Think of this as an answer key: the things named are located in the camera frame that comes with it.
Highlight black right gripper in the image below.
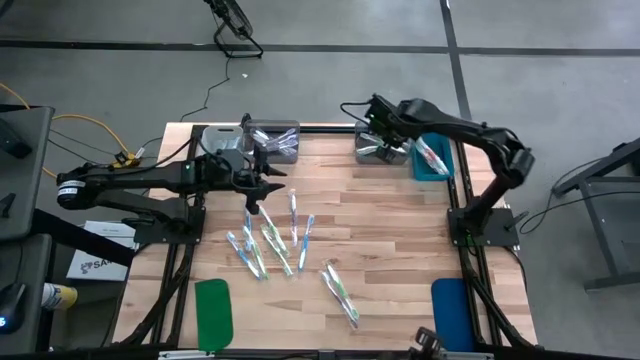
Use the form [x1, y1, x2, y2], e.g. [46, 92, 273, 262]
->
[367, 93, 409, 162]

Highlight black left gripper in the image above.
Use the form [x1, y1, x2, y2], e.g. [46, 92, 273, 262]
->
[232, 147, 289, 216]

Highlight purple toothbrush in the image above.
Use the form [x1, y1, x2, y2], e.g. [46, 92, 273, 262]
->
[288, 188, 299, 249]
[264, 139, 300, 155]
[259, 130, 299, 146]
[319, 269, 360, 331]
[252, 128, 284, 151]

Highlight toothbrushes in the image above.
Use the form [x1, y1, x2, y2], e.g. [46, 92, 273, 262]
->
[414, 137, 444, 171]

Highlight orange toothbrush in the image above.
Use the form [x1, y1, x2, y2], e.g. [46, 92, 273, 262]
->
[422, 142, 451, 176]

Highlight clear grey plastic bin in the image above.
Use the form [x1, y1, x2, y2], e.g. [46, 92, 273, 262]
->
[353, 119, 412, 165]
[242, 118, 301, 165]

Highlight teal plastic bin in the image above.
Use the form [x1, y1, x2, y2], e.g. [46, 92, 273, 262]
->
[410, 132, 456, 182]

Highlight green plastic mat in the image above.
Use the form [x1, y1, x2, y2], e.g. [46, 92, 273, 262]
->
[193, 278, 235, 353]

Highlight black floor fan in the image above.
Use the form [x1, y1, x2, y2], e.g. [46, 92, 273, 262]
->
[203, 0, 265, 60]

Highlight blue plastic mat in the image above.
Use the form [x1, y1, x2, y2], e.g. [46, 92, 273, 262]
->
[430, 277, 477, 353]

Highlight white printed cardboard box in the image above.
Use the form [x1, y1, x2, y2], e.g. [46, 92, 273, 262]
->
[66, 219, 139, 282]

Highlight black beam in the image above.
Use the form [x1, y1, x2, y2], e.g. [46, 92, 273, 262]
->
[32, 209, 136, 267]

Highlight yellow and white can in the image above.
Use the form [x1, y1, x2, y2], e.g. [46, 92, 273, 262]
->
[41, 282, 79, 312]

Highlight grey desk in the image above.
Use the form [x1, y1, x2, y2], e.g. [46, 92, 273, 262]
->
[0, 104, 55, 242]
[0, 233, 54, 357]

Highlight black desk device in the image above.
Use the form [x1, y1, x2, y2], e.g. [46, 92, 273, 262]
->
[0, 117, 34, 160]

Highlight black computer mouse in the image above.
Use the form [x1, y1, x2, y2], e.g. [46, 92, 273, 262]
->
[0, 282, 27, 335]

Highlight white plastic bin with handle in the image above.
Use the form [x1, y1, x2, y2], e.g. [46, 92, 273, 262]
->
[199, 124, 245, 157]

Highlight black floor cable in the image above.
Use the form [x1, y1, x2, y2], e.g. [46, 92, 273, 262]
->
[179, 57, 232, 124]

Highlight yellow cable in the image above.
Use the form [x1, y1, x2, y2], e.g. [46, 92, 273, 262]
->
[0, 82, 137, 184]

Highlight black bracket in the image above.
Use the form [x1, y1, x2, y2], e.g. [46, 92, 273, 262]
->
[408, 327, 445, 360]

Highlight black desk frame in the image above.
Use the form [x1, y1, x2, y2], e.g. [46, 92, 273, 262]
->
[551, 137, 640, 292]

